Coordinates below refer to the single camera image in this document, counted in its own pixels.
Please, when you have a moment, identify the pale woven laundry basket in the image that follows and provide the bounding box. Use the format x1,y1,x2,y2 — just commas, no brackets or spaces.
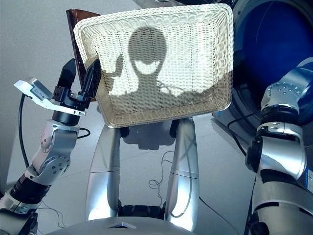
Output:
73,3,234,129

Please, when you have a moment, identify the grey washing machine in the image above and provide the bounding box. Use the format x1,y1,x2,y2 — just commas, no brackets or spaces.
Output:
199,0,313,235

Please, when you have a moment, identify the dark brown cart panel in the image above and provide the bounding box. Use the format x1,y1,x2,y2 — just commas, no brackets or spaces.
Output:
65,9,102,102

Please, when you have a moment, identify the silver robot leg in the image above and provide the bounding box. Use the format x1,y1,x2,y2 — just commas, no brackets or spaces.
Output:
168,117,200,232
85,123,122,221

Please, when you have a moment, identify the grey robot torso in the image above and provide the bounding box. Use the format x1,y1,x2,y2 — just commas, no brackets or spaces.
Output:
46,205,240,235

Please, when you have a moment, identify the blue white energy label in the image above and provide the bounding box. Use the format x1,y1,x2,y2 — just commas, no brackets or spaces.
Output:
303,168,313,194

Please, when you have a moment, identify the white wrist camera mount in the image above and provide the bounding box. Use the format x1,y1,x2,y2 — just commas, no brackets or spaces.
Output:
14,77,86,117

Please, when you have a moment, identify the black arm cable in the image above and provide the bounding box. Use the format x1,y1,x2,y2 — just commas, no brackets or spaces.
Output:
19,94,91,169
227,114,260,235

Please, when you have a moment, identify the thin floor cable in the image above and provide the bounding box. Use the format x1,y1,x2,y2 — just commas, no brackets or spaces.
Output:
148,151,176,209

